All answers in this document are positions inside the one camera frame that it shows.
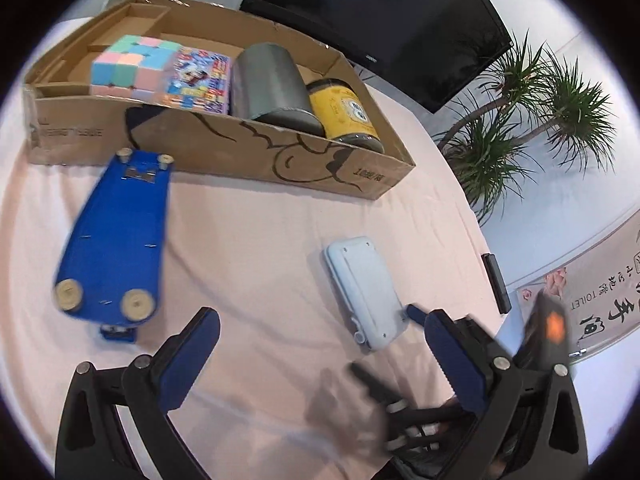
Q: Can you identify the pink tablecloth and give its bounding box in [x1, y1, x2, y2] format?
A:
[1, 84, 502, 479]

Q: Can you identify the small blue toy piece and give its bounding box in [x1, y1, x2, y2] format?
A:
[99, 324, 138, 344]

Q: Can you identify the pastel rubik's cube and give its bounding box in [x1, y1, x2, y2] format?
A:
[90, 35, 181, 103]

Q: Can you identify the green potted palm plant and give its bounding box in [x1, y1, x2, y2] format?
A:
[435, 39, 616, 224]

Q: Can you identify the yellow labelled jar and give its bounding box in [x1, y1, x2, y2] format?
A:
[306, 78, 385, 154]

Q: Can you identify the black remote control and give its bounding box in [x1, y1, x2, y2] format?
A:
[482, 252, 512, 314]

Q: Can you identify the brown cardboard box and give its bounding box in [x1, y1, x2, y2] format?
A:
[24, 0, 414, 200]

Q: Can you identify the grey cylindrical can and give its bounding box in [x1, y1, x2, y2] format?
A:
[230, 42, 324, 138]

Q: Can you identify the black flat screen television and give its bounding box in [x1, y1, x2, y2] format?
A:
[240, 0, 511, 113]

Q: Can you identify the calligraphy scroll sign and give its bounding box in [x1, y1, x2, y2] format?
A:
[516, 214, 640, 361]

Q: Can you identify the blue toy skateboard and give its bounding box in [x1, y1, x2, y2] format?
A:
[53, 148, 174, 329]

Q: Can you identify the colourful cartoon card box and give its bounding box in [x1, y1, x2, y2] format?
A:
[158, 47, 232, 115]

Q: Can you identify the white rectangular plastic case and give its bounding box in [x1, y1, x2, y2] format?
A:
[323, 236, 408, 351]

